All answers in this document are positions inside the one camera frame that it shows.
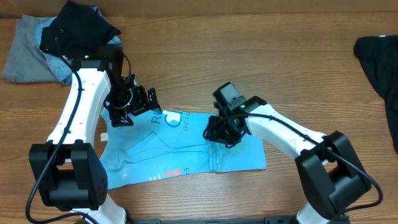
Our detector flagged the light blue printed t-shirt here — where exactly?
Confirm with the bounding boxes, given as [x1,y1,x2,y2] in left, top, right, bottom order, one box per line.
[100,110,266,189]

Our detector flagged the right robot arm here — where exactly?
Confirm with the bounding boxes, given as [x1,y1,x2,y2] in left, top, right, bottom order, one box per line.
[203,82,371,223]

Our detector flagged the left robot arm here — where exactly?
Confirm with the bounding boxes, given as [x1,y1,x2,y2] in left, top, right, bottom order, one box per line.
[25,44,162,223]

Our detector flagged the folded blue denim jeans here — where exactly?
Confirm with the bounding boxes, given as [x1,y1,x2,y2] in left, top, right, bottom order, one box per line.
[34,6,122,84]

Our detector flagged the black folded garment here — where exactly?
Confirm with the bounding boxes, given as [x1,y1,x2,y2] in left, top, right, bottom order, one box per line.
[39,1,121,59]

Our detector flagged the grey folded garment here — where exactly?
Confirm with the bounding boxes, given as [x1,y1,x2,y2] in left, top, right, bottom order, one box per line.
[2,15,58,83]

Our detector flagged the black garment at right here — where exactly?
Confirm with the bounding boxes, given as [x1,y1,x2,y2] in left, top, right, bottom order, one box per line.
[353,35,397,149]

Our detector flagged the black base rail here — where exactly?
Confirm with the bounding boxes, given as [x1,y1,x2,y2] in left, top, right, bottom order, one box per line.
[126,216,299,224]

